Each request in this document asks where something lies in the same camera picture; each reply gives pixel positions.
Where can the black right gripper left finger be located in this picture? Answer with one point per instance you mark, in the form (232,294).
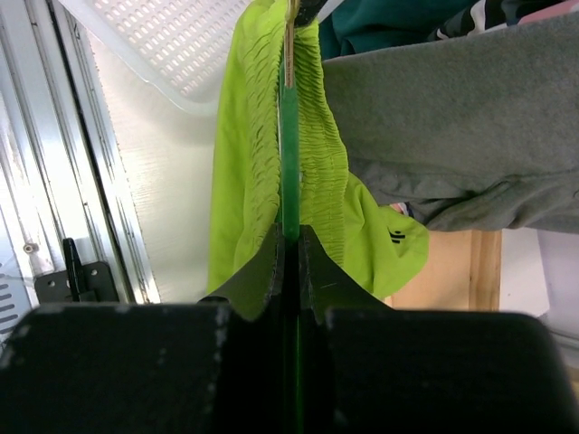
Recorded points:
(255,289)

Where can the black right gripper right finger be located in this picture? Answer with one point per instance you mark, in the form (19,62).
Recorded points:
(324,286)

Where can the lime green shorts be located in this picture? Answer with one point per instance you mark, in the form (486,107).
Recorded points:
(379,248)

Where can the green hanger of lime shorts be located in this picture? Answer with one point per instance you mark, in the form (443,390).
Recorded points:
(288,117)

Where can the grey shorts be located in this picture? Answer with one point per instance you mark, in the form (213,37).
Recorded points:
(367,94)

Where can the teal shorts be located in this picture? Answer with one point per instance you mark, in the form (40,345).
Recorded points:
(358,26)

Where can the pink patterned shorts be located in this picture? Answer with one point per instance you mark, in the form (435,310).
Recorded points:
(520,18)

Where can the wooden clothes rack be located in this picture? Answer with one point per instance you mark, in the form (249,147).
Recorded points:
(462,272)

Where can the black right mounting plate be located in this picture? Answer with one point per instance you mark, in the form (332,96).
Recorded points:
(91,282)

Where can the white perforated plastic basket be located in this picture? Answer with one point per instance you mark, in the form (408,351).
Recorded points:
(178,46)

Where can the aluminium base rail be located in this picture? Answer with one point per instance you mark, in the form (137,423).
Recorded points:
(65,198)

